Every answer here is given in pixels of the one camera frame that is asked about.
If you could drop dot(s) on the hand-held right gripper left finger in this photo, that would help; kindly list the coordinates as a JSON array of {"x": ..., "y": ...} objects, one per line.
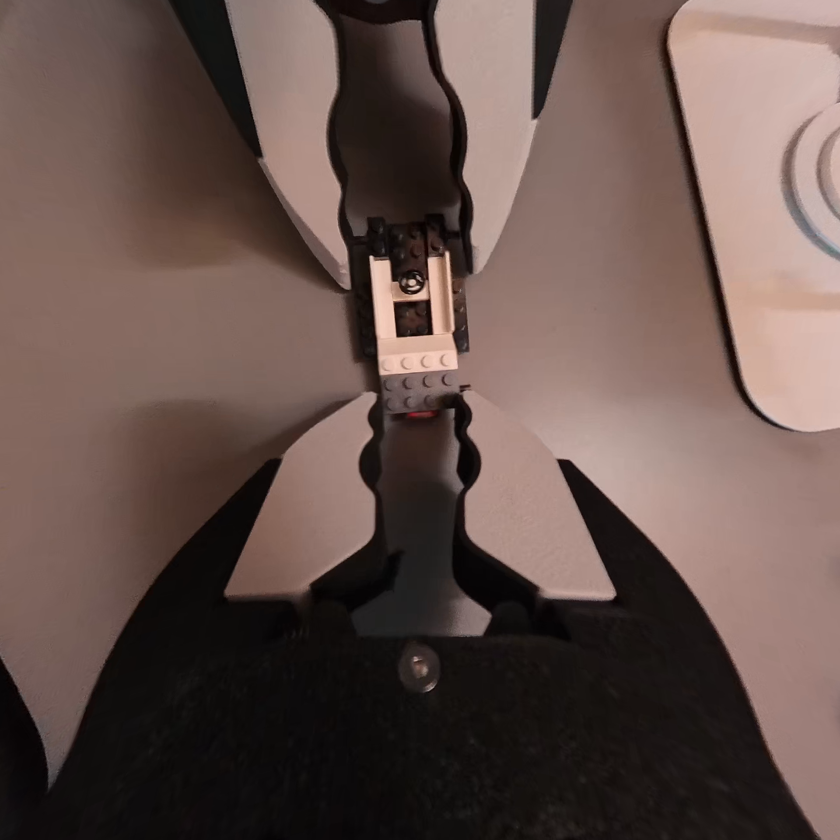
[{"x": 302, "y": 525}]

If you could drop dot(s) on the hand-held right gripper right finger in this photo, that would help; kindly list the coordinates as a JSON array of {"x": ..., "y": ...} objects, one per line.
[{"x": 538, "y": 525}]

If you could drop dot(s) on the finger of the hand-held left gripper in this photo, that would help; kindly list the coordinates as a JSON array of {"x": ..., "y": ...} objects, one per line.
[
  {"x": 499, "y": 118},
  {"x": 282, "y": 118}
]

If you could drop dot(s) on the orange white lego car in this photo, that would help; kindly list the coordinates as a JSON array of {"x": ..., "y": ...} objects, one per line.
[{"x": 414, "y": 322}]

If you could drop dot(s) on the white book stand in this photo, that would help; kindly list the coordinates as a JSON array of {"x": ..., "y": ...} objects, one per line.
[{"x": 775, "y": 223}]

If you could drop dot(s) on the black textured pad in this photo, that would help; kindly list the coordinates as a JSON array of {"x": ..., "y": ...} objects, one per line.
[{"x": 16, "y": 748}]

